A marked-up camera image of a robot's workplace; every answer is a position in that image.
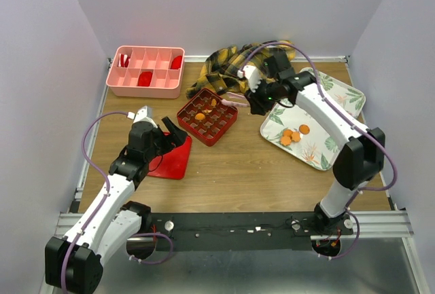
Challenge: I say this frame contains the pink divided organizer box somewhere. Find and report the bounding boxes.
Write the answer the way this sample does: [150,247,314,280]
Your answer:
[106,45,185,99]

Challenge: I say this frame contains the red white striped item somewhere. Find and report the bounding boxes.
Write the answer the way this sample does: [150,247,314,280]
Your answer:
[118,54,131,68]

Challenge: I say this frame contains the yellow plaid shirt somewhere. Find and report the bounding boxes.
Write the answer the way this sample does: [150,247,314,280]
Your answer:
[186,40,296,99]

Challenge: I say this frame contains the pink tongs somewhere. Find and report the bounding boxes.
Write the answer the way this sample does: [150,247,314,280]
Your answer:
[221,92,249,107]

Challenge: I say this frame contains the red box lid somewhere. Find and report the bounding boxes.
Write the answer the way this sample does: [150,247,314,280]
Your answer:
[147,136,192,180]

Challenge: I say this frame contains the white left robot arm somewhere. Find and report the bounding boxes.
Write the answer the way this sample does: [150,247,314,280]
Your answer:
[45,107,188,293]

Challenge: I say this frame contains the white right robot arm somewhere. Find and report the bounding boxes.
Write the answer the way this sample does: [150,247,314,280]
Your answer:
[237,52,385,234]

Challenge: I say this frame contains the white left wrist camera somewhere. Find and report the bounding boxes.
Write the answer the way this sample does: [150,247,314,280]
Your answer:
[127,106,158,128]

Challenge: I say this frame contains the red item lower compartment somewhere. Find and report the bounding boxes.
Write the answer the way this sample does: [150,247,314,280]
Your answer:
[137,71,153,87]

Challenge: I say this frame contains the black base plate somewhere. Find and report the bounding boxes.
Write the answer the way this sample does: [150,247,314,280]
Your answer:
[126,212,353,257]

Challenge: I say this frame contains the floral serving tray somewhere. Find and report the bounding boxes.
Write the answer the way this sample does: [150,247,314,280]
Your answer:
[260,71,366,171]

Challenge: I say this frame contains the red item compartment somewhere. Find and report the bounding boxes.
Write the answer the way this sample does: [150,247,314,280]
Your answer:
[137,71,153,87]
[170,55,183,70]

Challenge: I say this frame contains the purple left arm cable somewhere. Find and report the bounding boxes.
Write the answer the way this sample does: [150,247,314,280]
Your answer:
[59,110,137,293]

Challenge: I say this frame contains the red item upper compartment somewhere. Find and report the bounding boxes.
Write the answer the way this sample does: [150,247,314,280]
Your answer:
[170,55,183,70]

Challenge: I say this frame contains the red cookie box with tray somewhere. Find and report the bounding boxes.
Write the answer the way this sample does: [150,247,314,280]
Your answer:
[177,89,238,147]

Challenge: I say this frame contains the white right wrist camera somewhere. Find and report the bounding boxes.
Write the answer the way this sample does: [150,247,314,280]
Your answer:
[237,65,262,93]

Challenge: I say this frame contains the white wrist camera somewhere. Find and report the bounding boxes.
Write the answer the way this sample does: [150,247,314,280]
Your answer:
[127,106,158,128]
[237,65,262,93]

